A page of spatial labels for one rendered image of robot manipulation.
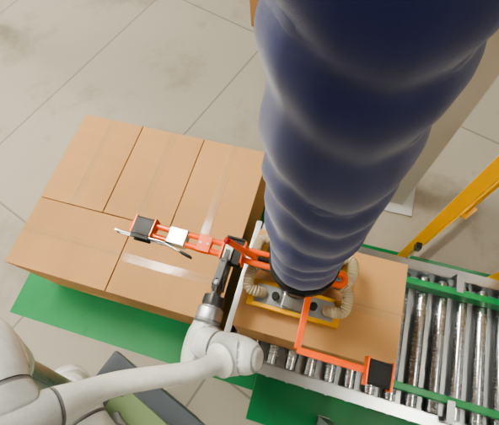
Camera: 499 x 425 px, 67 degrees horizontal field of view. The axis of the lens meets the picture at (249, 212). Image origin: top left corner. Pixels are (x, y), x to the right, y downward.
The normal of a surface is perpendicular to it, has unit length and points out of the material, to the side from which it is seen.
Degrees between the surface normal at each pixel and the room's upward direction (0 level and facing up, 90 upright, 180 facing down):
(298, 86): 79
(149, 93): 0
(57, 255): 0
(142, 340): 0
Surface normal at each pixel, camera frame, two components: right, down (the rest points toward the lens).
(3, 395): 0.51, -0.62
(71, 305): -0.06, -0.40
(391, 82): -0.13, 0.99
